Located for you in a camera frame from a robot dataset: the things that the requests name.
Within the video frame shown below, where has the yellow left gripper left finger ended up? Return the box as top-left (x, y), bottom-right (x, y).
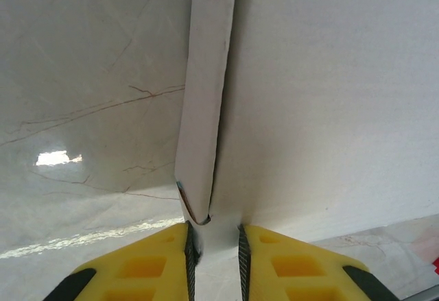
top-left (43, 221), bottom-right (203, 301)

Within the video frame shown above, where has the blue and white paper box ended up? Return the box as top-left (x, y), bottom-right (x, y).
top-left (172, 0), bottom-right (439, 258)

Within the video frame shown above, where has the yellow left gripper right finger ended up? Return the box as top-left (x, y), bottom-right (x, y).
top-left (236, 224), bottom-right (401, 301)

